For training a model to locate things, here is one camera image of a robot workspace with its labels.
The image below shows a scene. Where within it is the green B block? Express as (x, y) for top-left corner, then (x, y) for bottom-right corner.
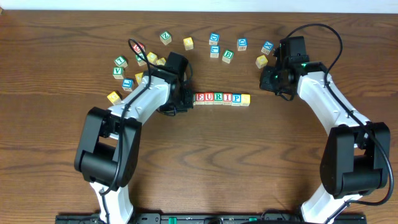
(222, 49), (234, 63)

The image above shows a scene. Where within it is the yellow block beside R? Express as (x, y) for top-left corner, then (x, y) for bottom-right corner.
(156, 57), (166, 65)

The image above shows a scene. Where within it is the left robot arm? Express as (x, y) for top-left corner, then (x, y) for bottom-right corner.
(74, 52), (193, 223)

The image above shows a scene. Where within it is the green J block left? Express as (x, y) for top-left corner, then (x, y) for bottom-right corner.
(136, 53), (146, 66)

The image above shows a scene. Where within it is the red I block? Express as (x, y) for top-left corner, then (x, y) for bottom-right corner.
(223, 93), (233, 105)

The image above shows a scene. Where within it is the blue X block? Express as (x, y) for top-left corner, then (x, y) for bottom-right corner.
(261, 40), (274, 55)

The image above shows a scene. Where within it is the blue L block left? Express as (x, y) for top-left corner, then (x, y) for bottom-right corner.
(122, 78), (134, 91)

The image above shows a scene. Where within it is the green Z block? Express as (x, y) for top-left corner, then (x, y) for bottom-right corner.
(160, 30), (172, 45)

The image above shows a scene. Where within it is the red E block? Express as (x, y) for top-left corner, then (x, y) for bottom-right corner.
(195, 93), (205, 105)

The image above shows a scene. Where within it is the green L block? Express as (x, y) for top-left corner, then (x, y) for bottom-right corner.
(114, 55), (128, 68)

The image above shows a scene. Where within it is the blue D block upper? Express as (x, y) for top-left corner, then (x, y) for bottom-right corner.
(209, 33), (220, 45)

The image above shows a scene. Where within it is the green V block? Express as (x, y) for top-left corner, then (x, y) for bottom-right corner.
(113, 67), (124, 80)

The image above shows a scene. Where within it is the blue l block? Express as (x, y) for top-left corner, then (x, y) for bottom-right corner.
(210, 45), (220, 58)
(122, 78), (134, 91)

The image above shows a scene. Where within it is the green R block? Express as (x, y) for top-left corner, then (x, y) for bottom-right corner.
(213, 92), (223, 105)

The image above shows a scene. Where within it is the yellow O block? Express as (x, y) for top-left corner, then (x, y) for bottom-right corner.
(183, 37), (194, 50)

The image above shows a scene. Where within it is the blue D block right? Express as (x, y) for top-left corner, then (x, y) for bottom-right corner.
(237, 38), (248, 51)

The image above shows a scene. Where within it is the blue P block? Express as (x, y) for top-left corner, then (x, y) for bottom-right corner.
(231, 93), (241, 106)

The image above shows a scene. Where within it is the blue d block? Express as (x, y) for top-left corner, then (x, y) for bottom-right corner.
(209, 33), (220, 45)
(237, 38), (248, 51)

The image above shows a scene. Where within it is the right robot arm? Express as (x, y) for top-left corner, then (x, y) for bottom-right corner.
(259, 36), (394, 223)

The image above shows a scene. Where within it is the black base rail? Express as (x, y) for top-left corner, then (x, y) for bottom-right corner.
(55, 212), (367, 224)

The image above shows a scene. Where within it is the red u block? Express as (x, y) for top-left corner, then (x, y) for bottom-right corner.
(132, 42), (145, 54)
(204, 92), (214, 105)

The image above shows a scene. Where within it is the blue L block centre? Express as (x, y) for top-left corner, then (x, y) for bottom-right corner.
(210, 45), (220, 58)

